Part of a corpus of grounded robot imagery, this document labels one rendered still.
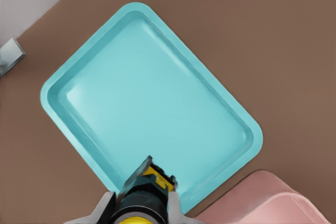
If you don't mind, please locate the pink box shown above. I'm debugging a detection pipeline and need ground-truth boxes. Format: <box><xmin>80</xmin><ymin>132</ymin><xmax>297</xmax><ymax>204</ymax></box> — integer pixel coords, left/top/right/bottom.
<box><xmin>195</xmin><ymin>169</ymin><xmax>333</xmax><ymax>224</ymax></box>

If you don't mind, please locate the pale blue-green tray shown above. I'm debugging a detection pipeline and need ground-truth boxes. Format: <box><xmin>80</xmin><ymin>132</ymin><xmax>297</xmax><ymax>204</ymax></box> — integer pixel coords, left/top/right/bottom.
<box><xmin>40</xmin><ymin>2</ymin><xmax>264</xmax><ymax>215</ymax></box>

